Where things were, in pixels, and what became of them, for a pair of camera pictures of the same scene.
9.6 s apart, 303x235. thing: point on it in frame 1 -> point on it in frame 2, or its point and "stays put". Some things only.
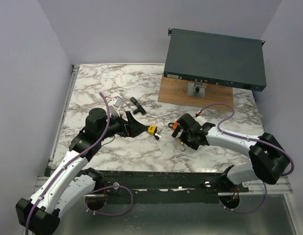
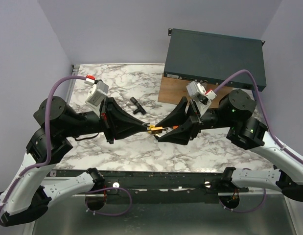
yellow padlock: (152, 129) stays put
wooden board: (175, 91) stays put
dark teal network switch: (228, 60) stays put
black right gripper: (191, 144) -> (188, 130)
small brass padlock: (181, 143) -> (156, 130)
